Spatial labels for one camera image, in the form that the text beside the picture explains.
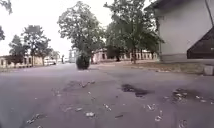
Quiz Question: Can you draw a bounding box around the grey asphalt road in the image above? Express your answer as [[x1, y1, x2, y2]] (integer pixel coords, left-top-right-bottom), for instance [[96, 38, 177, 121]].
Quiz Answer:
[[0, 62, 214, 128]]

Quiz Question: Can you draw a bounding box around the large leafy tree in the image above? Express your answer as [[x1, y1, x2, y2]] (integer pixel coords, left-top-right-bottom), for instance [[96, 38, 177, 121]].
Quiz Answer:
[[57, 0, 106, 64]]

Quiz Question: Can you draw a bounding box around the tall leafy tree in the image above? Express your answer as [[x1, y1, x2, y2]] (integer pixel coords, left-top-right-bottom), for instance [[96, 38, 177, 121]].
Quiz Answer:
[[104, 0, 164, 65]]

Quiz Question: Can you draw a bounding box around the low pink building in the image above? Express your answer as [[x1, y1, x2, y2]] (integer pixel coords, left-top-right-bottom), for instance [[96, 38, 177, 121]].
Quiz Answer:
[[92, 48, 159, 64]]

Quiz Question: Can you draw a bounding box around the low beige building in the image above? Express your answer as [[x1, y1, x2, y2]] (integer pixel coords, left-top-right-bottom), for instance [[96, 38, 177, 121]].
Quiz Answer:
[[0, 54, 45, 70]]

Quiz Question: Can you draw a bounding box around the grey plastered building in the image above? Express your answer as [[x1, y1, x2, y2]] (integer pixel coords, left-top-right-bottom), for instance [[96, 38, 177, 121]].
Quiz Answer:
[[148, 0, 214, 64]]

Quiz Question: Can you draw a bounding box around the group of trees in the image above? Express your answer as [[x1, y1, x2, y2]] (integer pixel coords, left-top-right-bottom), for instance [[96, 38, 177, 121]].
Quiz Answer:
[[8, 24, 53, 67]]

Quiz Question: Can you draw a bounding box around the dirt and grass strip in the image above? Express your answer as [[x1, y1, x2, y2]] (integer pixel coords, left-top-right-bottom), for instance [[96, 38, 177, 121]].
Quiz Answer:
[[123, 60, 214, 76]]

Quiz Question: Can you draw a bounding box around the round dark bush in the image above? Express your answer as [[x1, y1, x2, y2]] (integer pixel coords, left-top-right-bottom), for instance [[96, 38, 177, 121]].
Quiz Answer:
[[75, 52, 91, 71]]

